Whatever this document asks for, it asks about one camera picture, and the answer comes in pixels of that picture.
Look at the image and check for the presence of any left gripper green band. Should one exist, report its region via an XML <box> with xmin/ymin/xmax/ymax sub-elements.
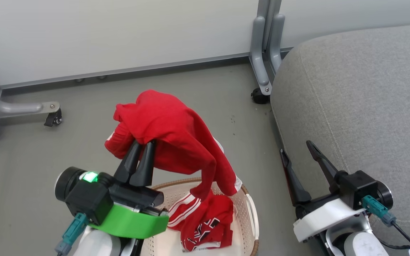
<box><xmin>88</xmin><ymin>140</ymin><xmax>170</xmax><ymax>240</ymax></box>

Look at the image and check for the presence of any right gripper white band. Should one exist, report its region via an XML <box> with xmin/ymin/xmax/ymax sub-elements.
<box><xmin>280</xmin><ymin>140</ymin><xmax>368</xmax><ymax>243</ymax></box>

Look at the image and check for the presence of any red and white garment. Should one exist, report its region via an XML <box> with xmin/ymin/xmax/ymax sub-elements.
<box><xmin>104</xmin><ymin>90</ymin><xmax>243</xmax><ymax>202</ymax></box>

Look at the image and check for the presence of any cream perforated laundry basket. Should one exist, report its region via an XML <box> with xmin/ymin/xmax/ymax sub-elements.
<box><xmin>139</xmin><ymin>177</ymin><xmax>260</xmax><ymax>256</ymax></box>

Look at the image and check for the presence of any grey fabric sofa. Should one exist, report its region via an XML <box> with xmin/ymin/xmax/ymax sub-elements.
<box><xmin>270</xmin><ymin>23</ymin><xmax>410</xmax><ymax>256</ymax></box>

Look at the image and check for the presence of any black caster under double leg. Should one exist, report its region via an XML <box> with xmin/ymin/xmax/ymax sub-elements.
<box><xmin>251</xmin><ymin>87</ymin><xmax>270</xmax><ymax>105</ymax></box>

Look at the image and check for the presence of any black caster under single leg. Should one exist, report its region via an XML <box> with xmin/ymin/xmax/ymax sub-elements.
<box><xmin>44</xmin><ymin>108</ymin><xmax>63</xmax><ymax>127</ymax></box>

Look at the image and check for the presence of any grey double partition leg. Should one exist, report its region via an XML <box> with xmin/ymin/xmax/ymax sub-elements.
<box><xmin>249</xmin><ymin>0</ymin><xmax>286</xmax><ymax>96</ymax></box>

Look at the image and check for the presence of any grey single partition leg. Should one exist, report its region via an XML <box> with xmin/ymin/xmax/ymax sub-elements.
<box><xmin>0</xmin><ymin>64</ymin><xmax>61</xmax><ymax>118</ymax></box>

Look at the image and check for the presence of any grey partition base rail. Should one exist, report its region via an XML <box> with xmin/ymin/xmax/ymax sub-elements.
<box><xmin>0</xmin><ymin>47</ymin><xmax>294</xmax><ymax>91</ymax></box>

